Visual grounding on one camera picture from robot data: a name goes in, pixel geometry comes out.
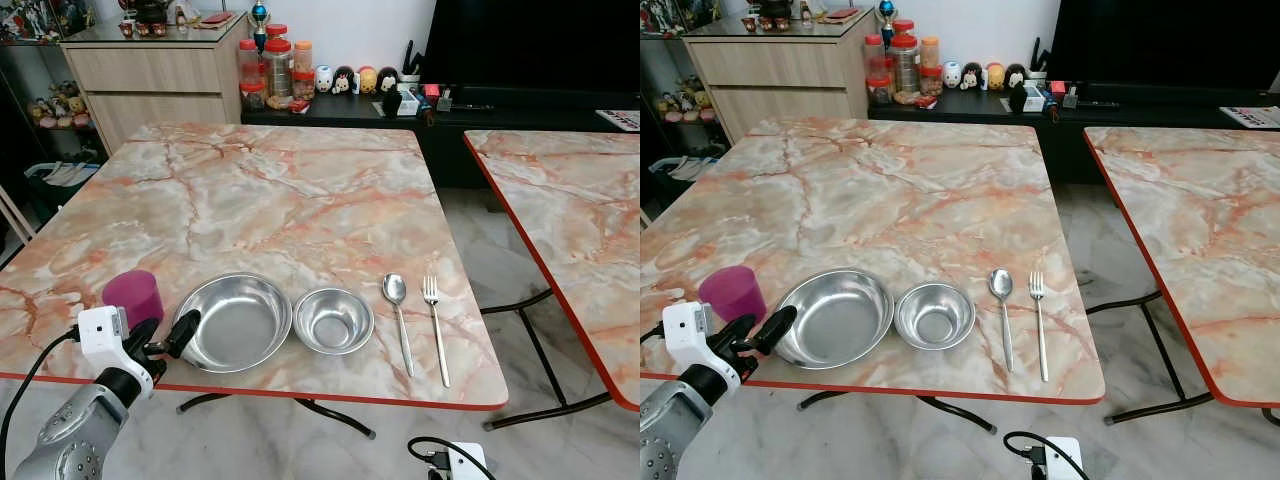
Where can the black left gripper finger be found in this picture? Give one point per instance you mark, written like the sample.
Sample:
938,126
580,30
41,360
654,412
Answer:
777,328
142,331
185,330
735,328

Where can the large steel bowl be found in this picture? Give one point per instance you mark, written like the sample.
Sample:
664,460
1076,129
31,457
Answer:
842,316
240,322

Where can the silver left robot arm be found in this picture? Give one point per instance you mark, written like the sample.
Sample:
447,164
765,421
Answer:
75,435
675,430

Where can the purple plastic cup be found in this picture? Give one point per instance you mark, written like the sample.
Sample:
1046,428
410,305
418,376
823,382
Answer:
133,295
733,292

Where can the small steel bowl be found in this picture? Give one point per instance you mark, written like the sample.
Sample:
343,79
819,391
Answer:
935,315
333,320

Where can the marble pattern folding table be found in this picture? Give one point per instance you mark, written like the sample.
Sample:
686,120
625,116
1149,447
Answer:
900,200
1200,220
580,220
280,200

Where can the dark storage basket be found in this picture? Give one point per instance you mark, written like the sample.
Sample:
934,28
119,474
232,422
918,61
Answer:
60,180
680,170

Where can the steel spoon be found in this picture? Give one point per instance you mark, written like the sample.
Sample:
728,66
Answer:
1001,285
393,290

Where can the plush toy pile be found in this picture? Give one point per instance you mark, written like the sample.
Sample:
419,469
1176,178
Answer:
55,105
675,100

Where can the printed magazine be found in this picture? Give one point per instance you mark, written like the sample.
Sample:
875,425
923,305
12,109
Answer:
1255,115
620,120

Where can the light wooden drawer cabinet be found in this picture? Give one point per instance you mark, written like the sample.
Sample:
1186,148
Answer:
150,85
780,80

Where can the steel fork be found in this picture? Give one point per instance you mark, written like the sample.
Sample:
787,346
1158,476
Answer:
433,300
1038,300

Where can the slim red lid snack jar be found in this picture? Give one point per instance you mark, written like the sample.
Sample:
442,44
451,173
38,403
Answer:
877,65
250,70

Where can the large red lid snack jar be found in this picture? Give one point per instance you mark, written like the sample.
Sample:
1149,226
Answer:
277,70
905,65

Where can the white plush figurine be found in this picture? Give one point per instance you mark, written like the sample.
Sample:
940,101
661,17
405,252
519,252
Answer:
324,78
952,73

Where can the orange lid snack jar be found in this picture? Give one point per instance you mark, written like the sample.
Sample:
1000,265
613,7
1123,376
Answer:
303,65
930,60

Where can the black eared plush figurine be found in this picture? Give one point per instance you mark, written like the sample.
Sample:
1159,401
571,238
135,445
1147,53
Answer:
971,75
343,80

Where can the yellow plush figurine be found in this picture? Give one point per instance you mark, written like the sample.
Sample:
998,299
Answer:
367,78
995,75

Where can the red tray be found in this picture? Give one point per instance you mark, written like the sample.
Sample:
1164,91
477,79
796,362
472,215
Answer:
215,17
840,13

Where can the dark teapot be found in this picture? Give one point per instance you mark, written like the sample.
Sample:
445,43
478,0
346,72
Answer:
775,8
150,10

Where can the dark plush figurine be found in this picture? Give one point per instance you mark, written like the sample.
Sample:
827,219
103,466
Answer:
388,78
1016,75

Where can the blue trophy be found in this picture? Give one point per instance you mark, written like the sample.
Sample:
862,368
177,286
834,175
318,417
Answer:
260,15
886,12

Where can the black television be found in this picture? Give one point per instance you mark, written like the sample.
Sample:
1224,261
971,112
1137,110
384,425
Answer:
1160,40
530,45

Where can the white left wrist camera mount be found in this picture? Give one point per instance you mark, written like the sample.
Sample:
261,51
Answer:
100,335
688,332

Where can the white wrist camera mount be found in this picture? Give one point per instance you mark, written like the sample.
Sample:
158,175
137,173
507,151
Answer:
100,335
688,332
1062,455
467,460

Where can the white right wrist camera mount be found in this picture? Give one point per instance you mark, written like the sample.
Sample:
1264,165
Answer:
1062,455
467,460

